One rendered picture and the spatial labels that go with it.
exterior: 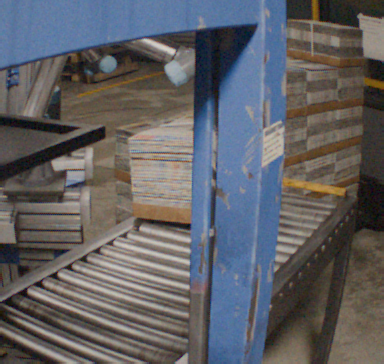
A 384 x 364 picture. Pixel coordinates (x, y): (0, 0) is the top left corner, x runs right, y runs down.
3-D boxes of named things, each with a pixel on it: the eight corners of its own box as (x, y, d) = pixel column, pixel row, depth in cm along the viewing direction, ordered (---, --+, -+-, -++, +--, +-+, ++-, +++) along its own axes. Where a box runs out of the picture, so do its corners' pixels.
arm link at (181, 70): (178, 83, 201) (210, 66, 199) (175, 90, 190) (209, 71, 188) (165, 62, 199) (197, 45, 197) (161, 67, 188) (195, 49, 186)
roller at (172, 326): (50, 289, 157) (48, 272, 155) (220, 344, 136) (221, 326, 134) (39, 296, 153) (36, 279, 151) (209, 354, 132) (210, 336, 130)
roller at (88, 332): (20, 307, 146) (17, 289, 144) (191, 370, 125) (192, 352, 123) (8, 313, 142) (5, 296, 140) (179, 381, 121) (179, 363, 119)
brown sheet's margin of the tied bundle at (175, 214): (161, 201, 207) (160, 187, 206) (250, 208, 193) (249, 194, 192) (133, 217, 194) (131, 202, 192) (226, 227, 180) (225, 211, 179)
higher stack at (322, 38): (275, 238, 388) (284, 18, 350) (305, 225, 409) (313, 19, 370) (325, 256, 362) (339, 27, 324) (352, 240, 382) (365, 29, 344)
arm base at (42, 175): (13, 187, 211) (11, 158, 208) (18, 173, 225) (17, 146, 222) (53, 186, 212) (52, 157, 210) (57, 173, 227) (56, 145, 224)
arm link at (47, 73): (38, 161, 210) (99, 7, 194) (26, 175, 196) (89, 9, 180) (9, 147, 210) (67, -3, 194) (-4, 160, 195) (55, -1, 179)
